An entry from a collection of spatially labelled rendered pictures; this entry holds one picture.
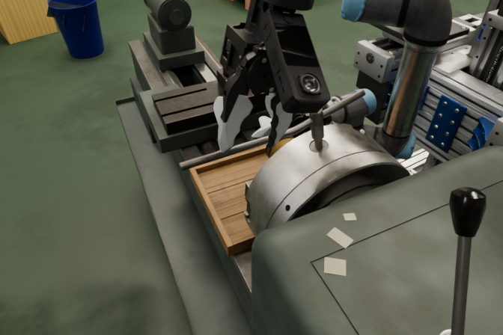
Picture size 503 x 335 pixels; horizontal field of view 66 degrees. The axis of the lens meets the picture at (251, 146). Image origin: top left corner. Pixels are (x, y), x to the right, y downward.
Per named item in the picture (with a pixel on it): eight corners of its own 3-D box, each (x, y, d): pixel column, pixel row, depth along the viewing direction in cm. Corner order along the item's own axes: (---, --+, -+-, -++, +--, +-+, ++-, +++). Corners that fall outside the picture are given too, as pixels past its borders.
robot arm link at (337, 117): (342, 128, 103) (346, 103, 98) (327, 133, 102) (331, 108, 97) (326, 114, 108) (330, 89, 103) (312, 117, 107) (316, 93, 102)
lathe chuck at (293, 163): (394, 223, 89) (409, 124, 67) (274, 289, 83) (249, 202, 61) (369, 197, 96) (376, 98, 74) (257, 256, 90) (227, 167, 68)
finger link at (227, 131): (211, 132, 54) (241, 75, 51) (227, 158, 50) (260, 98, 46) (192, 128, 52) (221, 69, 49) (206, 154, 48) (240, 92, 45)
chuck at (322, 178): (404, 235, 87) (424, 135, 65) (282, 303, 81) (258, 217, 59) (394, 223, 89) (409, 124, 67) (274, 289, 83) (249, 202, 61)
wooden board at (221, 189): (351, 209, 104) (353, 199, 102) (228, 256, 93) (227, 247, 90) (296, 144, 125) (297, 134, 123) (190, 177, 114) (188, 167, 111)
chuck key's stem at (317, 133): (320, 150, 71) (316, 102, 63) (328, 157, 69) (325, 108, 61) (311, 156, 70) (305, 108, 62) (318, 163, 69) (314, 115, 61)
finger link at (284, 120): (273, 123, 58) (273, 70, 52) (293, 146, 54) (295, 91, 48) (254, 129, 57) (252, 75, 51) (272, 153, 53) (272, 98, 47)
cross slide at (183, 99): (289, 102, 133) (290, 91, 130) (168, 135, 119) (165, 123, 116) (266, 78, 145) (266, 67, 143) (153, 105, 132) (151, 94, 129)
